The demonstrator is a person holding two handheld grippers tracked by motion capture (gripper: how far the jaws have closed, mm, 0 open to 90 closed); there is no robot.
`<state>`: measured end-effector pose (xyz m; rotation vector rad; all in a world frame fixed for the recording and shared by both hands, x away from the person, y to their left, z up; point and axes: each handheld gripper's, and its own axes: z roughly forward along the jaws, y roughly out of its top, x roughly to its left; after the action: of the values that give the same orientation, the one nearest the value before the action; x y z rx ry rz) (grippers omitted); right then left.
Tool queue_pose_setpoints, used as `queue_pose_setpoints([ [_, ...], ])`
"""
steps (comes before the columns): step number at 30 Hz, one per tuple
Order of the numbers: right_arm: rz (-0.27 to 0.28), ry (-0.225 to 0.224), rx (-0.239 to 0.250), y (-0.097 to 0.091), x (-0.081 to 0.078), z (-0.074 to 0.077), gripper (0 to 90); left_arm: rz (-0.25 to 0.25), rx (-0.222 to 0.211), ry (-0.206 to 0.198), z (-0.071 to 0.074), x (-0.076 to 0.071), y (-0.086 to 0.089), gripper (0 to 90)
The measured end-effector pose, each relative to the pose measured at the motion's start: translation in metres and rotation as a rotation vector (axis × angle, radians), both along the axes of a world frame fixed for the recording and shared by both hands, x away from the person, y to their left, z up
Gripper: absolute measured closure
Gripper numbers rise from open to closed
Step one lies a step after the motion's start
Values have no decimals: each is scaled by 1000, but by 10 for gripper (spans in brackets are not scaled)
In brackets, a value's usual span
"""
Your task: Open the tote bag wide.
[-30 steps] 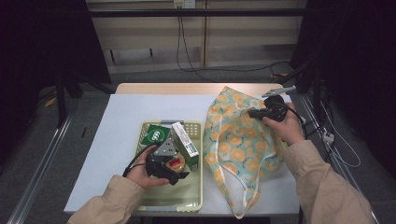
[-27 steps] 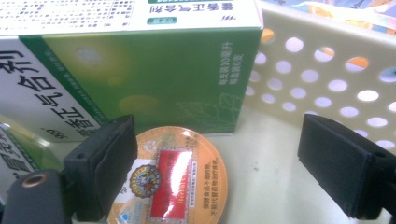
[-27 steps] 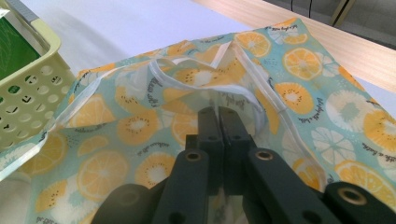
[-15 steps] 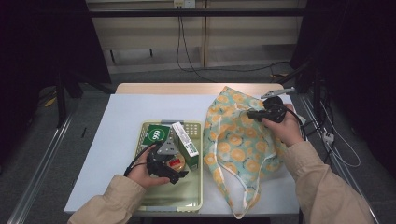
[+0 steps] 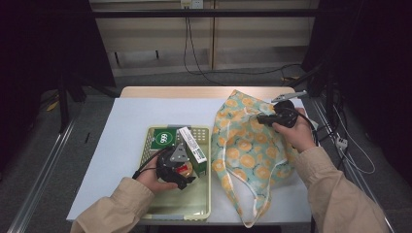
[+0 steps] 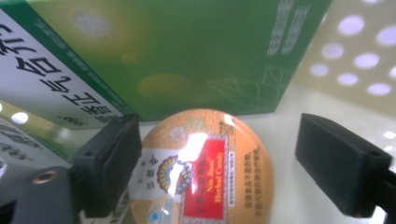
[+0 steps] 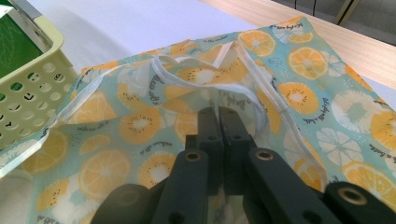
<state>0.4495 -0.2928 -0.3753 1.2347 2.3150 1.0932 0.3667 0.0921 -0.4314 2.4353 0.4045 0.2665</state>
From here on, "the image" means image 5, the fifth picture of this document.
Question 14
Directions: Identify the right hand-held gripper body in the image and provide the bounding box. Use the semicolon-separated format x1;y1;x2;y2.
271;90;308;128

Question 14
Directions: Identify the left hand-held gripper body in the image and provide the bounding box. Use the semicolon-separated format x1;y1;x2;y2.
155;143;190;183

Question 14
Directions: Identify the green and white long box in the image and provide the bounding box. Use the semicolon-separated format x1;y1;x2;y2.
178;126;208;179

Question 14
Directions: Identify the pale green plastic basket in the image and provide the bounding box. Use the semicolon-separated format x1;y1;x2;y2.
139;124;212;221

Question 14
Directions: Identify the green square box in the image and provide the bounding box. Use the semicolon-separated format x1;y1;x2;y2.
152;128;179;151

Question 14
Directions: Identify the orange floral cloth bag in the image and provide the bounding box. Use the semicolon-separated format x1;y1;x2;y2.
211;89;320;228

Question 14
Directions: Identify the person's right hand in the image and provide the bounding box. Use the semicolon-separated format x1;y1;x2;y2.
271;108;317;153

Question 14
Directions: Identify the person's left hand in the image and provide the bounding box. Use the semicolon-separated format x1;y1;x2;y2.
135;157;179;195

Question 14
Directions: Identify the black metal stand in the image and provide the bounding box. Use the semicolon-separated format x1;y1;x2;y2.
288;61;344;130
57;74;120;134

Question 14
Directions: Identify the white table cover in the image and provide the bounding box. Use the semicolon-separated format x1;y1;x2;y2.
66;97;315;224

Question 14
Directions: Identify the white power strip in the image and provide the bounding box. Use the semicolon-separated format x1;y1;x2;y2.
335;136;349;150

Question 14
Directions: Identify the dark curtain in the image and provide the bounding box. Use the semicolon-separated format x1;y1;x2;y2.
0;0;116;176
300;0;412;176

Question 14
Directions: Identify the black horizontal bar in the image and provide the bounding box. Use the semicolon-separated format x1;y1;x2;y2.
91;9;319;18

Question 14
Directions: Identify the yellow floor tape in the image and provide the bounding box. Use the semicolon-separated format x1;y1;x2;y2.
46;99;61;113

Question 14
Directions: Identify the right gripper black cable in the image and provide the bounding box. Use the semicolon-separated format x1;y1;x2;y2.
285;106;322;233

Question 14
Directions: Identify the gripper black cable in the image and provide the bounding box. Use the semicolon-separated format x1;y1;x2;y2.
131;146;173;181
285;106;322;233

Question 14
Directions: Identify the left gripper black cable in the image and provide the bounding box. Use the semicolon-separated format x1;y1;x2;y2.
131;146;173;181

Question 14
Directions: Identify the black wall cable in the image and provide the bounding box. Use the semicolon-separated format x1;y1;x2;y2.
183;16;226;86
184;62;304;78

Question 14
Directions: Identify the black floor cable bundle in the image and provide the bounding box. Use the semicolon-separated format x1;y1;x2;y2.
319;93;351;171

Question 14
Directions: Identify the white floor cable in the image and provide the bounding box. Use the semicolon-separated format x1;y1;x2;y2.
333;106;377;176

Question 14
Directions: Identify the metal floor rail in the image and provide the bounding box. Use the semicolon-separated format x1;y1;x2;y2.
310;98;396;233
6;119;77;233

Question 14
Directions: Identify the white wall socket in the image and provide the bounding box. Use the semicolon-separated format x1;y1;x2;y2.
180;0;204;10

